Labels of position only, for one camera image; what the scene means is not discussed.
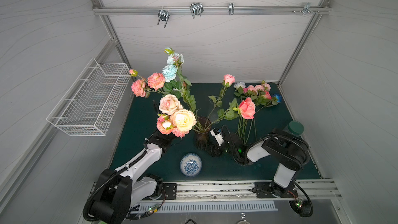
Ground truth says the small pink rose spray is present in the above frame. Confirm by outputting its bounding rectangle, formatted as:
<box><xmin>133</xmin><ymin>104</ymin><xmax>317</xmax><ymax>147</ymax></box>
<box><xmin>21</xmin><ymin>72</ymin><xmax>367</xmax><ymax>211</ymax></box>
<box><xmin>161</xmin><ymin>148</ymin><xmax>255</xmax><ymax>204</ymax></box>
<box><xmin>234</xmin><ymin>81</ymin><xmax>278</xmax><ymax>145</ymax></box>

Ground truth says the aluminium crossbar rail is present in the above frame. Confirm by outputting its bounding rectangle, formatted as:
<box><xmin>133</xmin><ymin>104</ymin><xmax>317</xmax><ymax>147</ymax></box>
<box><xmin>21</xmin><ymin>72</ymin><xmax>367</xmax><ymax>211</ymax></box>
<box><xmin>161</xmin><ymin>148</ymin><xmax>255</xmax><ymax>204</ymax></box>
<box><xmin>93</xmin><ymin>5</ymin><xmax>332</xmax><ymax>16</ymax></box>

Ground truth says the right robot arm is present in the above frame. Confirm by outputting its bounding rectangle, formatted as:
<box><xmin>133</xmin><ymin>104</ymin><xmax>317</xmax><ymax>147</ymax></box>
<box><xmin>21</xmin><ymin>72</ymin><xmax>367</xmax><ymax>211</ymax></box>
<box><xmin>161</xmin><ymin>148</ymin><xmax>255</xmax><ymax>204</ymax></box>
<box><xmin>210</xmin><ymin>126</ymin><xmax>314</xmax><ymax>218</ymax></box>

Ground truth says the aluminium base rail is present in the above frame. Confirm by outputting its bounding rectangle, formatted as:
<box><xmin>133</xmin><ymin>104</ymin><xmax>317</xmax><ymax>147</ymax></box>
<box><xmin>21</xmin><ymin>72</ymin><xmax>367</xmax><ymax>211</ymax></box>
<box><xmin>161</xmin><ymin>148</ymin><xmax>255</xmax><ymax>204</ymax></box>
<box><xmin>161</xmin><ymin>179</ymin><xmax>342</xmax><ymax>202</ymax></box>

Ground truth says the peach pink peony spray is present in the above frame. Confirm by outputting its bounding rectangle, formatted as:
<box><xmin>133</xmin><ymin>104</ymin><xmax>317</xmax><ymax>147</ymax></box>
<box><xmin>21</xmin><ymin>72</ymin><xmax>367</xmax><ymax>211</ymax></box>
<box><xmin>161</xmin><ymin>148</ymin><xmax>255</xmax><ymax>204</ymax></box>
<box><xmin>129</xmin><ymin>69</ymin><xmax>188</xmax><ymax>99</ymax></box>

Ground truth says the white wire basket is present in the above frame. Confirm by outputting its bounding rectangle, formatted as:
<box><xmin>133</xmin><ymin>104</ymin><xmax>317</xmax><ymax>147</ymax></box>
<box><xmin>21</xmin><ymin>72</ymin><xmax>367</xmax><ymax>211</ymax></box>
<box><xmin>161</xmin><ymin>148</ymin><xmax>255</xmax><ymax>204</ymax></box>
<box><xmin>46</xmin><ymin>58</ymin><xmax>130</xmax><ymax>136</ymax></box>

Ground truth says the blue white porcelain bowl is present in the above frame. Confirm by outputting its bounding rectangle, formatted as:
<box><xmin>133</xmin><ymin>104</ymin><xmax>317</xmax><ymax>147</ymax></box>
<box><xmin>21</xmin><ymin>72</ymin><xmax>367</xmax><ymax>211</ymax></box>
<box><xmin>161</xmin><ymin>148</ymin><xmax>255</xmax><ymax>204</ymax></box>
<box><xmin>180</xmin><ymin>153</ymin><xmax>202</xmax><ymax>177</ymax></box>

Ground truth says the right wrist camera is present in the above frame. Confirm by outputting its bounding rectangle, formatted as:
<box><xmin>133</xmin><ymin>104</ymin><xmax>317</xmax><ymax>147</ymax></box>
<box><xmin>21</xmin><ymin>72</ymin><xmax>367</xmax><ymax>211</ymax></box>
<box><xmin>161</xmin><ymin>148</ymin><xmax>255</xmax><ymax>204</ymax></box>
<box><xmin>210</xmin><ymin>129</ymin><xmax>224</xmax><ymax>146</ymax></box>

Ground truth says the metal hook clamp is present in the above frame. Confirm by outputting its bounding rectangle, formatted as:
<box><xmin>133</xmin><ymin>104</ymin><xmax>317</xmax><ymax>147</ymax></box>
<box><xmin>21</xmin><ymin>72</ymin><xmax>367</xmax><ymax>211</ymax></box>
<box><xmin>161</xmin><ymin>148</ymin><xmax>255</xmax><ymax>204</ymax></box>
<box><xmin>189</xmin><ymin>3</ymin><xmax>204</xmax><ymax>18</ymax></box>
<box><xmin>292</xmin><ymin>3</ymin><xmax>320</xmax><ymax>16</ymax></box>
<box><xmin>229</xmin><ymin>3</ymin><xmax>235</xmax><ymax>16</ymax></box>
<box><xmin>157</xmin><ymin>9</ymin><xmax>170</xmax><ymax>28</ymax></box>

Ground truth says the dark red glass vase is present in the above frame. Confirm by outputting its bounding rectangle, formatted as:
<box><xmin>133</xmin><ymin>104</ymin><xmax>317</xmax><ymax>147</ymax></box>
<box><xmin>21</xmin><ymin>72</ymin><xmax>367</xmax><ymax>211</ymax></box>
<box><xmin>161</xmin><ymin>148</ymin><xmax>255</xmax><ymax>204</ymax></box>
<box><xmin>193</xmin><ymin>116</ymin><xmax>212</xmax><ymax>149</ymax></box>

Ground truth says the blue rose stem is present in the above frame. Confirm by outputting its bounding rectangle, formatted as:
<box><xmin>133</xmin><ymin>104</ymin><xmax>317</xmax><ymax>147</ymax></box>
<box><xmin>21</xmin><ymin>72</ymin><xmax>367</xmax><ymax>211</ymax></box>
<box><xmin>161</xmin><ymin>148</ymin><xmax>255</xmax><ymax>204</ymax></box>
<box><xmin>273</xmin><ymin>93</ymin><xmax>283</xmax><ymax>104</ymax></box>

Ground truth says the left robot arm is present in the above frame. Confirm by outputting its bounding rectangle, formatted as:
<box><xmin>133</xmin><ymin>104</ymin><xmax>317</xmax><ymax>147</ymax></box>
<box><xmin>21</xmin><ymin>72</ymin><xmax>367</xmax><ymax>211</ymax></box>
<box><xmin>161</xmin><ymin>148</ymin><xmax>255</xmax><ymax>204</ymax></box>
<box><xmin>83</xmin><ymin>131</ymin><xmax>176</xmax><ymax>224</ymax></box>

